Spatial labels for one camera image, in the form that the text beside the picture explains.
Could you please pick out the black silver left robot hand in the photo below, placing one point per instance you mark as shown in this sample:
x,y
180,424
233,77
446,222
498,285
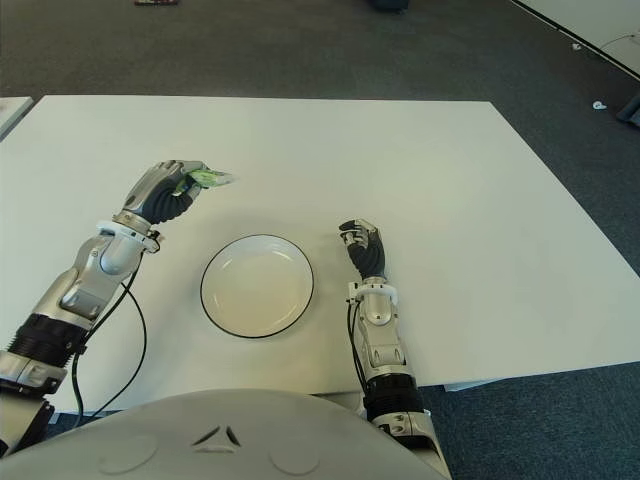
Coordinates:
x,y
160,202

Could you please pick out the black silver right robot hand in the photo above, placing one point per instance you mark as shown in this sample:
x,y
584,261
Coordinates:
x,y
371,255

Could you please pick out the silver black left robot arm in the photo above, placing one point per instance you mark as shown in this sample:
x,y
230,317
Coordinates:
x,y
105,255

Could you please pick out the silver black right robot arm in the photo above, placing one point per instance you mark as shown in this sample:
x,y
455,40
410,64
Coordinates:
x,y
377,307

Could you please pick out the white plate with black rim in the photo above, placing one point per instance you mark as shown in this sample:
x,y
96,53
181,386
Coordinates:
x,y
257,290

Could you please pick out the white side table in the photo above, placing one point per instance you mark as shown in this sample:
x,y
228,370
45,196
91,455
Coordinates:
x,y
12,115

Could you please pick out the red dark item on floor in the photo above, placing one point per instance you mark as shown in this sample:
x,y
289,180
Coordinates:
x,y
155,2

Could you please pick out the grey robot torso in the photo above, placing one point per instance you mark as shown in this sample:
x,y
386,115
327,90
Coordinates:
x,y
225,450

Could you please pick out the dark blue object on floor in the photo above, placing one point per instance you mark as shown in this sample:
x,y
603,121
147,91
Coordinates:
x,y
390,5

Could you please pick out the dark grey floor object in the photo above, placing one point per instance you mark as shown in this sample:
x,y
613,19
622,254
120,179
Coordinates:
x,y
631,111

